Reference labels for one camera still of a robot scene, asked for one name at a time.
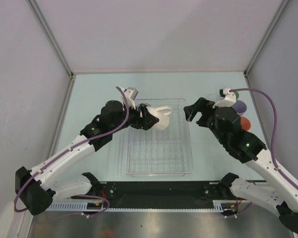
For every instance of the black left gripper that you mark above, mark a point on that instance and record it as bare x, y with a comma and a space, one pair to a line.
144, 122

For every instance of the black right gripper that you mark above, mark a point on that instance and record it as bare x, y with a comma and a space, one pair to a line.
202, 105

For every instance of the white ceramic mug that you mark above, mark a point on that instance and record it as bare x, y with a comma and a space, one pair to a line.
162, 113

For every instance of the clear glass cup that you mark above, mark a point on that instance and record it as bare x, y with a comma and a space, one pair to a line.
214, 97

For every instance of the lavender plastic cup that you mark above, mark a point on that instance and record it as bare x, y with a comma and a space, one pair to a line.
240, 107

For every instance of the pink plastic cup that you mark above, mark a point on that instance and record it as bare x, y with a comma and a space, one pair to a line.
245, 123

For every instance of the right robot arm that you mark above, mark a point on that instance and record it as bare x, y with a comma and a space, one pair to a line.
282, 201

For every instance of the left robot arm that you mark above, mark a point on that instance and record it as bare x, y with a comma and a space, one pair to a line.
38, 187

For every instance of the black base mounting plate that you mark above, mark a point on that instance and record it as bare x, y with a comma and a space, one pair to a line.
163, 194

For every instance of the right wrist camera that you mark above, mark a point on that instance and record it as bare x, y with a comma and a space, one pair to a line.
228, 98

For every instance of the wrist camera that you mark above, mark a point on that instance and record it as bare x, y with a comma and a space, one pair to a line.
129, 96
228, 98

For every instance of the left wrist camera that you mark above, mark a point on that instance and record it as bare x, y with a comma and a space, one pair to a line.
129, 96

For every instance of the white wire dish rack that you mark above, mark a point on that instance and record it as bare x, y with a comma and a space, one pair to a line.
161, 152

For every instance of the right aluminium frame post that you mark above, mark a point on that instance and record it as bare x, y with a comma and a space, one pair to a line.
267, 35

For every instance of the aluminium frame post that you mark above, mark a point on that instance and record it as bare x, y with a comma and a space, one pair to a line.
49, 35
267, 35

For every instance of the left aluminium frame post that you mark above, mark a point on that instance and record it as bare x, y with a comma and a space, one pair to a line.
49, 35

